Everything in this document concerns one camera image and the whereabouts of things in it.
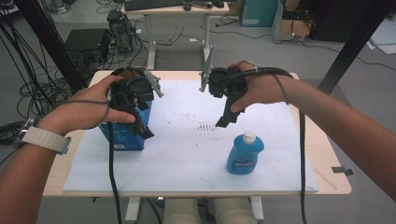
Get white sheets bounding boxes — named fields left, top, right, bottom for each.
left=365, top=18, right=396, bottom=55

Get white table leg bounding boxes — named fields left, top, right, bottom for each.
left=248, top=195, right=265, bottom=222
left=124, top=196, right=143, bottom=222

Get person's leg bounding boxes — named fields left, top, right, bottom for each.
left=163, top=198, right=204, bottom=224
left=213, top=197, right=260, bottom=224

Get dark oblong object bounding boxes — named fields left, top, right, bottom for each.
left=191, top=0, right=214, bottom=9

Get blue cardboard box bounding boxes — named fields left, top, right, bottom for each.
left=98, top=67, right=154, bottom=152

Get black case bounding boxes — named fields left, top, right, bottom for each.
left=64, top=28, right=111, bottom=63

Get person's left leg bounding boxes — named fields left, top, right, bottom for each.
left=163, top=198, right=204, bottom=224

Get person's left hand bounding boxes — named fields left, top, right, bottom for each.
left=36, top=74, right=137, bottom=138

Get black metal stand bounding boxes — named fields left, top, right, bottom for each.
left=13, top=0, right=87, bottom=94
left=317, top=0, right=395, bottom=96

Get open brown cardboard box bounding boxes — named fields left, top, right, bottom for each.
left=271, top=0, right=312, bottom=41

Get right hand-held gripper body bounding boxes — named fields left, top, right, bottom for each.
left=199, top=44, right=250, bottom=108

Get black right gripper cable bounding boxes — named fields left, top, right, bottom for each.
left=228, top=66, right=309, bottom=224

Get blue bottle with white cap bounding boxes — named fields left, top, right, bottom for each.
left=226, top=130, right=265, bottom=175

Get black keyboard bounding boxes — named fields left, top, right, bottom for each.
left=123, top=0, right=185, bottom=12

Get grey right wrist cord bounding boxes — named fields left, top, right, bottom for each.
left=255, top=66, right=290, bottom=105

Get black computer tower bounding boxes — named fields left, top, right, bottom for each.
left=106, top=10, right=138, bottom=54

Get white desk with wooden top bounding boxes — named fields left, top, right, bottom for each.
left=120, top=1, right=231, bottom=71

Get person's right leg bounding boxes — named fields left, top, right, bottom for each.
left=213, top=197, right=260, bottom=224

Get white table mat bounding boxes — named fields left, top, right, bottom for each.
left=63, top=78, right=319, bottom=193

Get black cabinet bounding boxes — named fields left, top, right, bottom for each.
left=311, top=0, right=375, bottom=43

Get person's right hand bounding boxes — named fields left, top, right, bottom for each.
left=228, top=61, right=301, bottom=114

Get black tape strip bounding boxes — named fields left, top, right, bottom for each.
left=331, top=166, right=354, bottom=176

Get teal box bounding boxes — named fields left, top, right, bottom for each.
left=239, top=0, right=278, bottom=28

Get wristwatch with beige band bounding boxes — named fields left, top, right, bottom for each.
left=16, top=117, right=73, bottom=156

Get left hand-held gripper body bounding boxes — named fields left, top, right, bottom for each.
left=108, top=70, right=165, bottom=115

